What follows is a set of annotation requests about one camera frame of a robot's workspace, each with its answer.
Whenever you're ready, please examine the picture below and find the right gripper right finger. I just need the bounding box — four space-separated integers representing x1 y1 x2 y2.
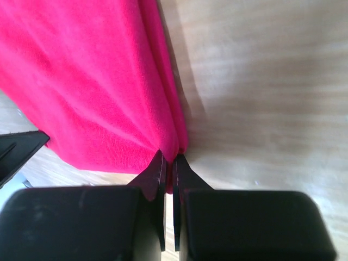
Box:
172 155 337 260

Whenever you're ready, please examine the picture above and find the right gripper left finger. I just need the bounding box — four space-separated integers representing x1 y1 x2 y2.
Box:
1 152 167 260

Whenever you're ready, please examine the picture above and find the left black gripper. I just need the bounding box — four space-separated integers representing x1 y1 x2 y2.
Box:
1 130 49 188

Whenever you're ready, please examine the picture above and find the red t shirt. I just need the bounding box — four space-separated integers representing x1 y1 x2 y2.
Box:
0 0 189 194

